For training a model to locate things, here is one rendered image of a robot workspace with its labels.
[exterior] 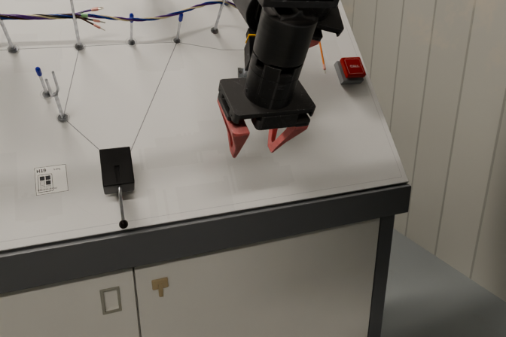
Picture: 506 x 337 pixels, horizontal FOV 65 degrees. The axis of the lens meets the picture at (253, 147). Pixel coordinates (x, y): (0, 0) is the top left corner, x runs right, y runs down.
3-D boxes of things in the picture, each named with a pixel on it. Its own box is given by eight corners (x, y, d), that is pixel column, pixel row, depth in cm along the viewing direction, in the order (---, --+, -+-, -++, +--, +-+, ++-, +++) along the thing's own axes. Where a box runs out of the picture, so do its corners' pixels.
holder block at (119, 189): (110, 239, 66) (107, 226, 58) (102, 170, 71) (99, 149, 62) (138, 234, 68) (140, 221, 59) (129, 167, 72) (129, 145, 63)
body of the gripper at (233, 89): (216, 91, 48) (225, 37, 43) (291, 86, 52) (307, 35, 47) (233, 128, 44) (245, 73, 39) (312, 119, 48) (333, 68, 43)
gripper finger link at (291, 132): (228, 135, 55) (240, 80, 49) (275, 130, 58) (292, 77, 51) (245, 173, 51) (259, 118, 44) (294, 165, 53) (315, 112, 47)
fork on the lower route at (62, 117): (64, 124, 72) (50, 83, 59) (55, 119, 72) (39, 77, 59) (71, 116, 73) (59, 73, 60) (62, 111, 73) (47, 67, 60)
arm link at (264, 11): (278, 16, 36) (331, 16, 38) (252, -20, 40) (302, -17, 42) (262, 78, 41) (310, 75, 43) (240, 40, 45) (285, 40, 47)
